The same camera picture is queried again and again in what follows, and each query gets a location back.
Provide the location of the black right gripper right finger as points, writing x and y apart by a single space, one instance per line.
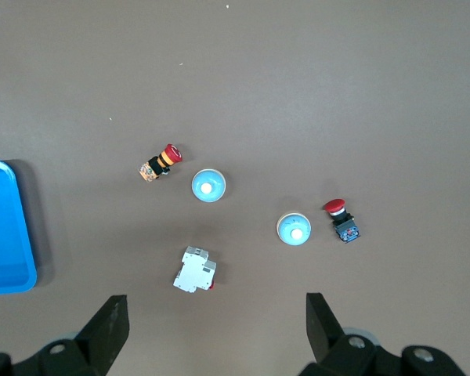
323 329

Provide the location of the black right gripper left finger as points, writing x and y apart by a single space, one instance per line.
105 329

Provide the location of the blue service bell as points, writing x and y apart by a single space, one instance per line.
293 229
208 185

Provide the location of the blue plastic tray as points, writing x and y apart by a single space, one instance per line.
8 227

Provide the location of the white circuit breaker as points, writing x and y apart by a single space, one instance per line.
194 270

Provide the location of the red mushroom push button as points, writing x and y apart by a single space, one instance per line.
342 221

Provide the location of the red yellow emergency stop button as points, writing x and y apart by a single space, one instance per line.
160 163

